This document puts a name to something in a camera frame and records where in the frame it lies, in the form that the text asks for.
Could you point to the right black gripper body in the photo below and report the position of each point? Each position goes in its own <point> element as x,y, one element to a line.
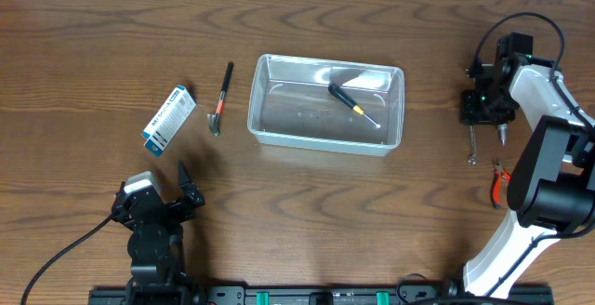
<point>492,106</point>

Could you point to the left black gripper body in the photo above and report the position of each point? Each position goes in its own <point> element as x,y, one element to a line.
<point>179,212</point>

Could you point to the stubby yellow black screwdriver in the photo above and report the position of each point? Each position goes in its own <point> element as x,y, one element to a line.
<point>502,131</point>

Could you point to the silver wrench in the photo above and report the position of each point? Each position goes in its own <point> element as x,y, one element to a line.
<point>473,146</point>

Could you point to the small black orange hammer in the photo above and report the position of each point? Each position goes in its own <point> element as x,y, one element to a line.
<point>213,119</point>

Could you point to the red handled pliers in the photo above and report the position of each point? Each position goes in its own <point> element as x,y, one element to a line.
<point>500,174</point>

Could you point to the slim black yellow screwdriver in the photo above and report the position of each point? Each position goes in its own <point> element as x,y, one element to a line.
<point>337,92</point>

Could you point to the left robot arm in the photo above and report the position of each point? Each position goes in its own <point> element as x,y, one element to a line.
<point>156,244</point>

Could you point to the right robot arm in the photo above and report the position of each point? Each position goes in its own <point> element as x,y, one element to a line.
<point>550,193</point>

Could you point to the clear plastic container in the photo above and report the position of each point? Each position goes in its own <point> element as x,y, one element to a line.
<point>290,105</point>

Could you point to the white blue cardboard box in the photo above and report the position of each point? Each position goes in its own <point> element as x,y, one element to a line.
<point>168,120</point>

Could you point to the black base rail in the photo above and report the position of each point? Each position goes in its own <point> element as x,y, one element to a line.
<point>237,295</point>

